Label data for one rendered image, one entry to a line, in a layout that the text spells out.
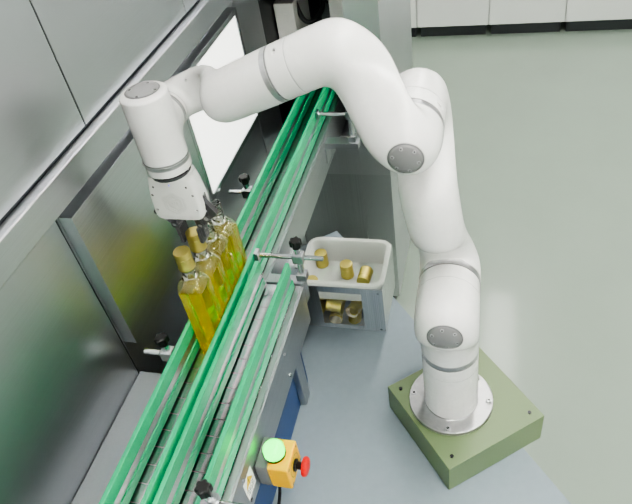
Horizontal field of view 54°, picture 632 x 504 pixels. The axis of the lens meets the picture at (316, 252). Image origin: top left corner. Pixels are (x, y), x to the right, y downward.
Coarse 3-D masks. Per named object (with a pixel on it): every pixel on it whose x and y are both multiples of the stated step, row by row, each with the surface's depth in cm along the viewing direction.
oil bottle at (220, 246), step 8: (216, 240) 134; (224, 240) 136; (208, 248) 134; (216, 248) 134; (224, 248) 136; (224, 256) 136; (232, 256) 140; (224, 264) 136; (232, 264) 141; (232, 272) 141; (232, 280) 141; (232, 288) 141
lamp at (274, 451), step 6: (264, 444) 123; (270, 444) 123; (276, 444) 123; (282, 444) 123; (264, 450) 122; (270, 450) 122; (276, 450) 122; (282, 450) 122; (264, 456) 123; (270, 456) 122; (276, 456) 122; (282, 456) 123; (270, 462) 123; (276, 462) 123
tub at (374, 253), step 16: (320, 240) 168; (336, 240) 167; (352, 240) 166; (368, 240) 165; (384, 240) 164; (336, 256) 170; (352, 256) 169; (368, 256) 168; (384, 256) 166; (320, 272) 169; (336, 272) 168; (384, 272) 155; (368, 288) 153
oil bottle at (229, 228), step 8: (216, 224) 138; (224, 224) 138; (232, 224) 140; (216, 232) 138; (224, 232) 138; (232, 232) 139; (232, 240) 140; (240, 240) 144; (232, 248) 140; (240, 248) 145; (240, 256) 145; (240, 264) 145; (240, 272) 146
